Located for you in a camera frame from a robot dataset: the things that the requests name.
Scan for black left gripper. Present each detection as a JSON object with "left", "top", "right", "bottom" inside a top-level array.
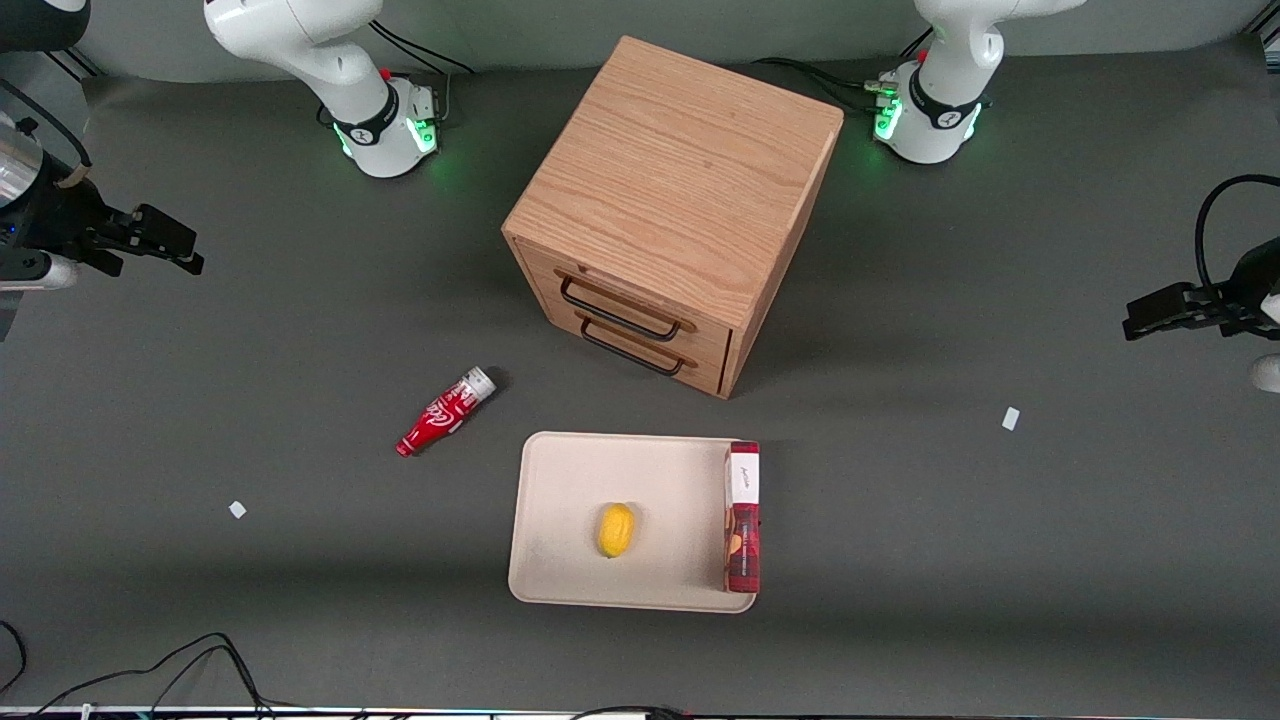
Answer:
[{"left": 1123, "top": 235, "right": 1280, "bottom": 342}]

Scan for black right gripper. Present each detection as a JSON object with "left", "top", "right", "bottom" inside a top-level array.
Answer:
[{"left": 28, "top": 178, "right": 207, "bottom": 278}]

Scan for red coke bottle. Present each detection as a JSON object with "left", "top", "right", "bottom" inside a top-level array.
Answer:
[{"left": 395, "top": 366, "right": 498, "bottom": 458}]

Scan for beige plastic tray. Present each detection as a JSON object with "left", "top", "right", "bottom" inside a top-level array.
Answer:
[{"left": 508, "top": 431, "right": 761, "bottom": 613}]

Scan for wooden drawer front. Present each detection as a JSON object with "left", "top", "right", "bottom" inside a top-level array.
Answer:
[
  {"left": 545, "top": 298, "right": 733, "bottom": 397},
  {"left": 520, "top": 243, "right": 736, "bottom": 366}
]

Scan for red cookie box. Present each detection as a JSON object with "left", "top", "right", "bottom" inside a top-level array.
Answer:
[{"left": 724, "top": 441, "right": 761, "bottom": 593}]

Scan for wooden drawer cabinet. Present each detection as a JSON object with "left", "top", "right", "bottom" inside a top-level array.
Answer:
[{"left": 502, "top": 36, "right": 844, "bottom": 400}]

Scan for yellow lemon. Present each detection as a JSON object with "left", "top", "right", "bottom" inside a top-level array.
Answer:
[{"left": 597, "top": 503, "right": 637, "bottom": 559}]

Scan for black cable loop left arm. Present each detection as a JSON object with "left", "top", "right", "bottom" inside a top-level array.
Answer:
[{"left": 1193, "top": 174, "right": 1280, "bottom": 293}]

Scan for black cable along right arm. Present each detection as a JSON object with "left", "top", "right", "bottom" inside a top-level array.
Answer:
[{"left": 0, "top": 78, "right": 93, "bottom": 191}]

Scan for black right arm base cables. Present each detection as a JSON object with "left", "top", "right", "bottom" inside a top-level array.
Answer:
[{"left": 368, "top": 18, "right": 477, "bottom": 129}]

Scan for black arm base cables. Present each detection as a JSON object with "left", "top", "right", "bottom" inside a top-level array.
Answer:
[
  {"left": 750, "top": 28, "right": 937, "bottom": 117},
  {"left": 368, "top": 18, "right": 477, "bottom": 129}
]

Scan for black floor cable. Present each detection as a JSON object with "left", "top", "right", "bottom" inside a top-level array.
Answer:
[
  {"left": 148, "top": 645, "right": 273, "bottom": 719},
  {"left": 568, "top": 704, "right": 693, "bottom": 720},
  {"left": 30, "top": 631, "right": 267, "bottom": 719},
  {"left": 0, "top": 620, "right": 27, "bottom": 697}
]

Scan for black left arm base cables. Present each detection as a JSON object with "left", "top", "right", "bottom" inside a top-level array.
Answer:
[{"left": 750, "top": 28, "right": 937, "bottom": 117}]

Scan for black metal drawer handle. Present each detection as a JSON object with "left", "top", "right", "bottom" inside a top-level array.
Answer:
[
  {"left": 559, "top": 276, "right": 684, "bottom": 343},
  {"left": 579, "top": 317, "right": 688, "bottom": 378}
]

